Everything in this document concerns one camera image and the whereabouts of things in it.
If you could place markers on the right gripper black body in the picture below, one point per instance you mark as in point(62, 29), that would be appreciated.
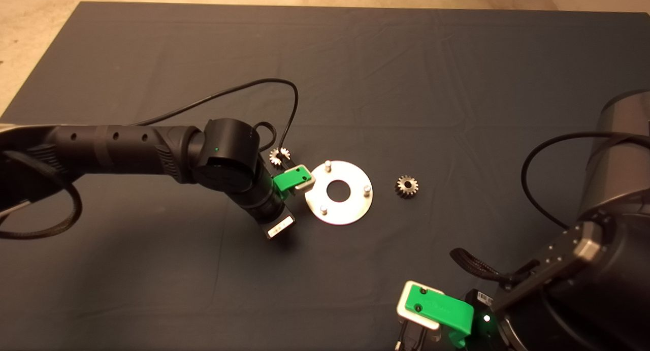
point(487, 330)

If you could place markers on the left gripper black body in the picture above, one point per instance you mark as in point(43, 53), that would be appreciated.
point(278, 226)

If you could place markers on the silver steel planetary gear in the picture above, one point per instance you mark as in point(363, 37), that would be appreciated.
point(275, 155)

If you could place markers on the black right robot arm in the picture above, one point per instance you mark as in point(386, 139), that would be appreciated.
point(624, 153)

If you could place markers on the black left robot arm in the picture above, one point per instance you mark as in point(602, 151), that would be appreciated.
point(127, 148)

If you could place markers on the round metal carrier plate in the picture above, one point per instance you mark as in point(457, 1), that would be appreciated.
point(350, 209)

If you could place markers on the dark steel planetary gear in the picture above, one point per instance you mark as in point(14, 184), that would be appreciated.
point(410, 191)

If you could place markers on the dark grey table cloth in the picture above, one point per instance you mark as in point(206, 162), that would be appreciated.
point(355, 61)

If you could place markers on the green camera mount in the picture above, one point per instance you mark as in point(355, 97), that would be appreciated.
point(287, 181)
point(442, 310)

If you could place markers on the small silver camera box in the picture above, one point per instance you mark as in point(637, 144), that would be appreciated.
point(403, 313)
point(310, 185)

